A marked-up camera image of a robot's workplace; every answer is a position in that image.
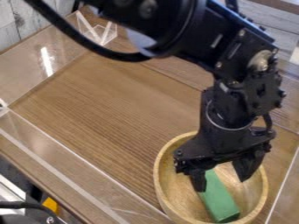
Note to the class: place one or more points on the clear acrylic corner bracket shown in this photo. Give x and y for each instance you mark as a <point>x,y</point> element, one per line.
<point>99,33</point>

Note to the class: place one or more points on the yellow tag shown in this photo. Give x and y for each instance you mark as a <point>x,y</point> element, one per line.
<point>50,203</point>

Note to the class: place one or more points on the brown wooden bowl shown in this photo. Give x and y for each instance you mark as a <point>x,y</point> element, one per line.
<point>180,202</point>

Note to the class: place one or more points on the clear acrylic tray wall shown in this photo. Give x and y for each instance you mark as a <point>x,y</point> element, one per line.
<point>59,186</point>

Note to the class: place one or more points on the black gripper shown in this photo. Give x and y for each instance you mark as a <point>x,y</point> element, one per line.
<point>220,143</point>

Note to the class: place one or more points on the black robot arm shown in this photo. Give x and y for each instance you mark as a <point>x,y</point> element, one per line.
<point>212,36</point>

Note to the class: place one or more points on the green rectangular block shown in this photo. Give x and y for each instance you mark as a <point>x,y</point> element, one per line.
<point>218,201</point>

